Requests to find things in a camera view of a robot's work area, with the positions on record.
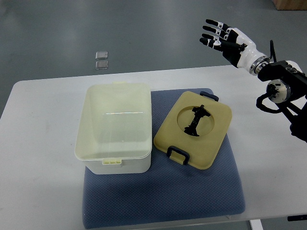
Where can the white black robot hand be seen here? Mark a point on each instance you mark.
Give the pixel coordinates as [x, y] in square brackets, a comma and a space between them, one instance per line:
[235, 46]

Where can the yellow box lid black handle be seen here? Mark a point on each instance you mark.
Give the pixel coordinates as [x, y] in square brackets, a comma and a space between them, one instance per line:
[194, 129]

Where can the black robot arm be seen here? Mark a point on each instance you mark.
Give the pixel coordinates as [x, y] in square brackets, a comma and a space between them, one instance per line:
[286, 84]

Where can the brown cardboard box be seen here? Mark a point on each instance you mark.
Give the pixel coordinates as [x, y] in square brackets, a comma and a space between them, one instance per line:
[290, 5]

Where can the white storage box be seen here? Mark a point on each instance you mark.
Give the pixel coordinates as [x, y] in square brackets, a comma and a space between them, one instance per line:
[115, 129]

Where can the blue grey cushion mat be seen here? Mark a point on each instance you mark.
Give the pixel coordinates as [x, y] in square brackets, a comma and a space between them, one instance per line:
[167, 191]

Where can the black table bracket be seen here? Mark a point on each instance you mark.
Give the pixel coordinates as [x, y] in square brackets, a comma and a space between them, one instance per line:
[297, 218]

